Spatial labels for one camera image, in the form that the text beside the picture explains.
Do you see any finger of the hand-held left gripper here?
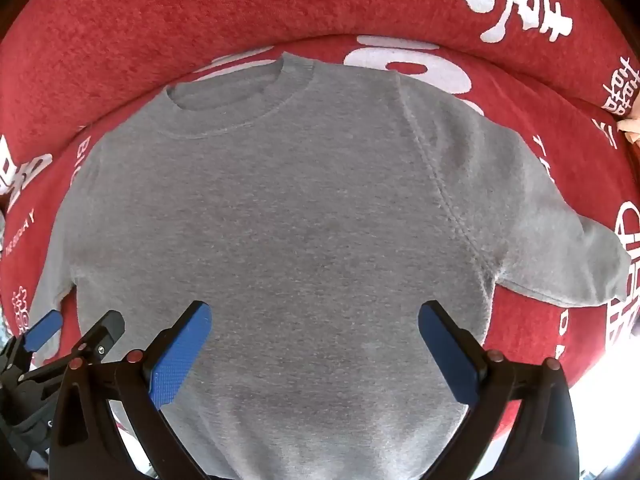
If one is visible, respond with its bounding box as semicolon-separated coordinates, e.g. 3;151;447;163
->
0;309;64;367
22;310;126;397

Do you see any red printed blanket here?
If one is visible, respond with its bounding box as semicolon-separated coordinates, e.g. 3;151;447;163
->
0;0;640;480

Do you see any grey knit shirt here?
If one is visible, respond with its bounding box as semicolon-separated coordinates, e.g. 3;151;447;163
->
25;51;632;480

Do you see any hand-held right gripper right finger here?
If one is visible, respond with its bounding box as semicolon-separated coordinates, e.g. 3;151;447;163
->
417;300;581;480

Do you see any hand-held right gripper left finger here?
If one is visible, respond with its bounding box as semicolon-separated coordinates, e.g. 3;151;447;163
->
50;301;213;480

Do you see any yellowish soft item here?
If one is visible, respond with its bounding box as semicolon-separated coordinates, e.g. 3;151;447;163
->
618;116;640;147

